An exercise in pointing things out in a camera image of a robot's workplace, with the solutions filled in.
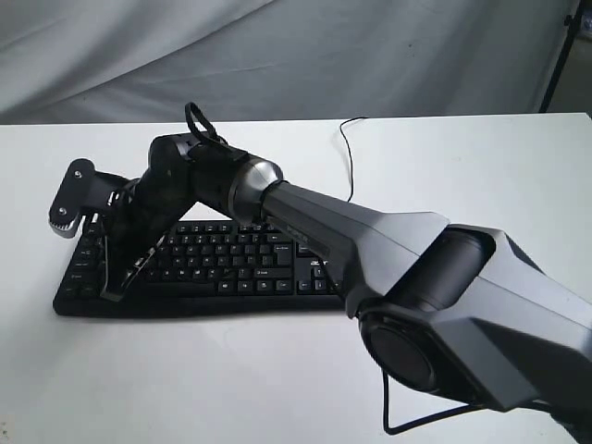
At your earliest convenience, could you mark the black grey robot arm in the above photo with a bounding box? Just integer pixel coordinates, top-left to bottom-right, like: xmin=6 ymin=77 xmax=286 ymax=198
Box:
xmin=100 ymin=136 xmax=591 ymax=443

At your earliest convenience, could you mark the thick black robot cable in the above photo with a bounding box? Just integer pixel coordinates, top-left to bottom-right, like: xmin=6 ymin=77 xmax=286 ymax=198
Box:
xmin=382 ymin=369 xmax=482 ymax=437

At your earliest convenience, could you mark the black Acer computer keyboard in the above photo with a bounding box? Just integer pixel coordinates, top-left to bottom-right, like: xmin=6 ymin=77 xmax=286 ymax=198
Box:
xmin=53 ymin=216 xmax=343 ymax=319

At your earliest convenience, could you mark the thin black keyboard cable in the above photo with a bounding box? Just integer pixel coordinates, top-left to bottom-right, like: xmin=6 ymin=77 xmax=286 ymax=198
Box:
xmin=339 ymin=116 xmax=365 ymax=204

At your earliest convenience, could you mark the black tripod stand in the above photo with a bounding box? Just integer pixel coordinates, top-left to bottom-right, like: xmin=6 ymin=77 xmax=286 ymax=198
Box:
xmin=538 ymin=0 xmax=586 ymax=114

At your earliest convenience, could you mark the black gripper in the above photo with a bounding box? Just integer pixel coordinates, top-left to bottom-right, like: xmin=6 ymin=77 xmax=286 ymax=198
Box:
xmin=95 ymin=173 xmax=195 ymax=302

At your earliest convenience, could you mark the grey backdrop cloth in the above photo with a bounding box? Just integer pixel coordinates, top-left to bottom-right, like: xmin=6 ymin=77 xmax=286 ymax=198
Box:
xmin=1 ymin=1 xmax=577 ymax=124

